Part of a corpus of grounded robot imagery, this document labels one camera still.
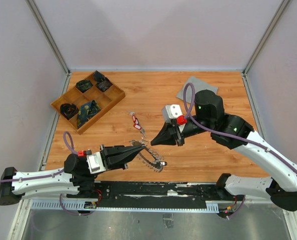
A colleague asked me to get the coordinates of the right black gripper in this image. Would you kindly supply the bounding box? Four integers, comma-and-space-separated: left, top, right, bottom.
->
150, 114, 214, 147

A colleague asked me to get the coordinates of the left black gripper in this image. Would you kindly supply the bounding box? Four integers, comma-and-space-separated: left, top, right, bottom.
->
92, 144, 147, 177

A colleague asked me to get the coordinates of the metal disc keyring holder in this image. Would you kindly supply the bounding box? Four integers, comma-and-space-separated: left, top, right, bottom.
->
130, 139, 166, 173

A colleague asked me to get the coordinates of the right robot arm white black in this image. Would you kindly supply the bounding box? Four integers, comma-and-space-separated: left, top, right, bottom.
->
150, 89, 297, 212

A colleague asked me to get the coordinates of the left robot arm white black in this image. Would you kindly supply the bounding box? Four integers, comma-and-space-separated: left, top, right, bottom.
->
0, 143, 146, 206

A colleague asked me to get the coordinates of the silver key middle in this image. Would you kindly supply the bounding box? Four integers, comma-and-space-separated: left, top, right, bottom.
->
140, 128, 147, 138

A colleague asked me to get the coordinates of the red key tag lower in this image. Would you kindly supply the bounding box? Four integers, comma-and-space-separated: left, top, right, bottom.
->
133, 124, 142, 130

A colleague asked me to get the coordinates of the red key tag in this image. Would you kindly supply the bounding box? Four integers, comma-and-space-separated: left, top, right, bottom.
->
133, 124, 142, 130
132, 115, 139, 125

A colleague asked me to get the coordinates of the red key tag upper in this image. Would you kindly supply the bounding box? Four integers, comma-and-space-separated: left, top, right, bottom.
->
132, 115, 139, 125

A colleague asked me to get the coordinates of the blue patterned folded fabric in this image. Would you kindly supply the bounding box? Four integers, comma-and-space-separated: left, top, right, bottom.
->
76, 100, 101, 129

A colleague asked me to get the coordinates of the wooden compartment tray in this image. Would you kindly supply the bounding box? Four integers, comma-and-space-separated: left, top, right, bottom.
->
51, 72, 126, 135

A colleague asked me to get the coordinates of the black rolled belt fabric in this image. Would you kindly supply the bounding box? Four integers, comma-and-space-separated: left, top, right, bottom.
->
60, 103, 79, 120

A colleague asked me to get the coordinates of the dark rolled fabric right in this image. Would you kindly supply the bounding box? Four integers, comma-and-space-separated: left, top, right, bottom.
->
96, 80, 113, 92

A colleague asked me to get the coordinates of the dark green rolled fabric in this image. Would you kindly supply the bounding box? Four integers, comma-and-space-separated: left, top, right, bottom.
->
75, 79, 93, 93

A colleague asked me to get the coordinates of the dark rolled fabric back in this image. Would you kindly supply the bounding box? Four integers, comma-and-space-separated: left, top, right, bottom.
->
92, 71, 106, 83

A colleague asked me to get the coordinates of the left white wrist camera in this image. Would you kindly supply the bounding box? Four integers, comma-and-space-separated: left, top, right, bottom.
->
86, 151, 107, 174

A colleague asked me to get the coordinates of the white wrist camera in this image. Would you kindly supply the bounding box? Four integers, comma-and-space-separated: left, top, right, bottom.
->
86, 151, 107, 174
161, 104, 183, 123

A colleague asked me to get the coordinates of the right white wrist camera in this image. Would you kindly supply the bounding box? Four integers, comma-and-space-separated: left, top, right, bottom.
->
161, 104, 183, 123

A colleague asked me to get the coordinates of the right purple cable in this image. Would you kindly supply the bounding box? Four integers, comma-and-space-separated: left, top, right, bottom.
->
177, 82, 297, 182

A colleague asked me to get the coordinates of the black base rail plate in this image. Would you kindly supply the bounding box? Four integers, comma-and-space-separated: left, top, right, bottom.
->
66, 181, 243, 209

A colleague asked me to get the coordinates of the grey slotted cable duct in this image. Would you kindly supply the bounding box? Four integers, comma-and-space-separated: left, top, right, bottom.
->
31, 199, 220, 213

